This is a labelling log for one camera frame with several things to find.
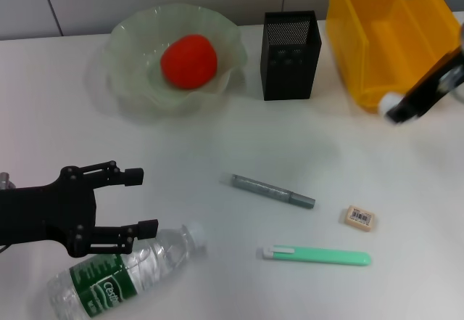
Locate mint green pen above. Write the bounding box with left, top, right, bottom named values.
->
left=256, top=245, right=372, bottom=268

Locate translucent wavy glass fruit plate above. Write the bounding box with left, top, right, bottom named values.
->
left=85, top=4, right=249, bottom=122

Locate beige eraser with barcode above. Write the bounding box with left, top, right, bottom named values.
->
left=339, top=205, right=378, bottom=232

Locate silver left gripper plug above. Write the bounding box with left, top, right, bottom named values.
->
left=0, top=172, right=16, bottom=191

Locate clear green-label water bottle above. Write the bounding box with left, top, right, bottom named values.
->
left=46, top=221, right=208, bottom=319

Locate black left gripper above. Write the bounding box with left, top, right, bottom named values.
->
left=0, top=160, right=160, bottom=258

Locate grey marker pen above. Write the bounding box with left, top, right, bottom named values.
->
left=220, top=173, right=317, bottom=211

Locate black mesh pen holder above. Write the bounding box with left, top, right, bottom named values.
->
left=260, top=10, right=323, bottom=102

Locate yellow plastic bin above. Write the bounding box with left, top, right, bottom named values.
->
left=325, top=0, right=464, bottom=113

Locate orange knitted toy fruit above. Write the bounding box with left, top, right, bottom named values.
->
left=160, top=34, right=219, bottom=89

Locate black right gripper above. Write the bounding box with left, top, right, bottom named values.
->
left=385, top=46, right=464, bottom=125

